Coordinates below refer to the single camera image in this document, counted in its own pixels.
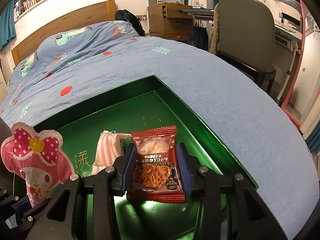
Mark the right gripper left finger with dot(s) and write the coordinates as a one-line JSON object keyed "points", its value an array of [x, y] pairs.
{"points": [[84, 208]]}

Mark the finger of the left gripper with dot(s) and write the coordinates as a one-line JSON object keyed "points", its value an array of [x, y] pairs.
{"points": [[17, 215]]}

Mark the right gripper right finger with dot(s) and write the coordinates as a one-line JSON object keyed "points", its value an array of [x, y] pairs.
{"points": [[247, 215]]}

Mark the pink My Melody snack bag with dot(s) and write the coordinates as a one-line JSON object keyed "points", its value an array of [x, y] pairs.
{"points": [[37, 158]]}

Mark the pink striped snack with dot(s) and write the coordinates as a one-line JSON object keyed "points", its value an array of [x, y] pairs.
{"points": [[110, 146]]}

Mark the dark red cracker snack bag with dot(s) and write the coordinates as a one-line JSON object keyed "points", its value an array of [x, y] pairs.
{"points": [[156, 176]]}

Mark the blue patterned bed quilt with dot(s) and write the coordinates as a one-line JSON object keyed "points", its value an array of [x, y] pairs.
{"points": [[71, 66]]}

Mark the grey chair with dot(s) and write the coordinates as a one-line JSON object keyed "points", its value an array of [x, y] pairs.
{"points": [[243, 35]]}

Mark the teal curtain left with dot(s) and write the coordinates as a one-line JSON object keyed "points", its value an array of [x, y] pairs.
{"points": [[7, 25]]}

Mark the dark blue tote bag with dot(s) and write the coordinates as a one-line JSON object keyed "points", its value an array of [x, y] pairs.
{"points": [[199, 36]]}

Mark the wooden headboard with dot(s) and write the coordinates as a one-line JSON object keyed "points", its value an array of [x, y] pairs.
{"points": [[99, 12]]}

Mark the black backpack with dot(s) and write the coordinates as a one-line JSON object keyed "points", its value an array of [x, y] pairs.
{"points": [[125, 15]]}

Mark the wooden drawer cabinet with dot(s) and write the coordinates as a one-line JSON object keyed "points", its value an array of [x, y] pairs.
{"points": [[170, 21]]}

